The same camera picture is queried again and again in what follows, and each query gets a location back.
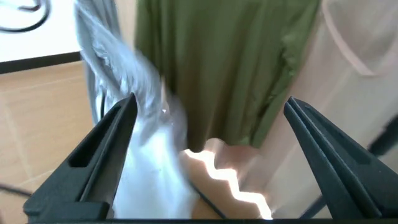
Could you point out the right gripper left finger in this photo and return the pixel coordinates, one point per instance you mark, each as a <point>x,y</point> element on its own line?
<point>87,174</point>

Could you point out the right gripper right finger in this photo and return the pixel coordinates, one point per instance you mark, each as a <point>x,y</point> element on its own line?
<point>351,174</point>

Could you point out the beige curtain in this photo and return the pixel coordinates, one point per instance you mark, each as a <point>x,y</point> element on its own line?
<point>342,109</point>

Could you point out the green long-sleeved shirt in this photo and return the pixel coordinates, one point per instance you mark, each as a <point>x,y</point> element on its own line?
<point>224,62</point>

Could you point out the pale grey garment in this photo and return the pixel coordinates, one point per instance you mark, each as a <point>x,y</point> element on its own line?
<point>149,174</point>

